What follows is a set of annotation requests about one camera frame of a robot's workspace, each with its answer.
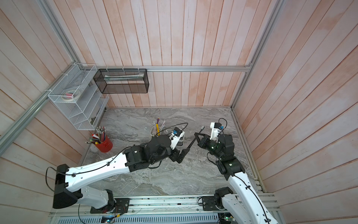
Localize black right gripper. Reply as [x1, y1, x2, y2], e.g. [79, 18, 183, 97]
[196, 133, 225, 162]

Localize black toothbrush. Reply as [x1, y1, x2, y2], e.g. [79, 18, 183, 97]
[186, 126, 205, 150]

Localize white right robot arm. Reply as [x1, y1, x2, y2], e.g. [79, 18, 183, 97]
[194, 133, 278, 224]

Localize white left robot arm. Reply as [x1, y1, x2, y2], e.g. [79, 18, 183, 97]
[53, 135, 190, 213]

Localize cream toothbrush holder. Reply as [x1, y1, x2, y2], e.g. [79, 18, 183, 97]
[150, 124, 168, 136]

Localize red pencil cup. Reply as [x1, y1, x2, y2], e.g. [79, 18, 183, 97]
[95, 136, 113, 153]

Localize pens in red cup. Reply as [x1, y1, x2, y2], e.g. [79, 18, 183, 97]
[86, 127, 107, 145]

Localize black mesh basket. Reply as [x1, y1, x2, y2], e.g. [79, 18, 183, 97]
[94, 68, 149, 94]

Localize tape roll on shelf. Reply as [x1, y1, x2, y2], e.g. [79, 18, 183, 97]
[60, 89, 81, 102]

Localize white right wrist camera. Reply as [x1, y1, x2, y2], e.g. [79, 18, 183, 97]
[210, 122, 223, 141]

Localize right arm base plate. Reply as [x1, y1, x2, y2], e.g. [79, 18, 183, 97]
[201, 196, 224, 211]

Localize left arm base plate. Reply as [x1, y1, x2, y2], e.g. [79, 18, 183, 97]
[90, 198, 130, 214]

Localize white wire mesh shelf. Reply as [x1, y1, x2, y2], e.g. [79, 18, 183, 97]
[48, 63, 109, 131]

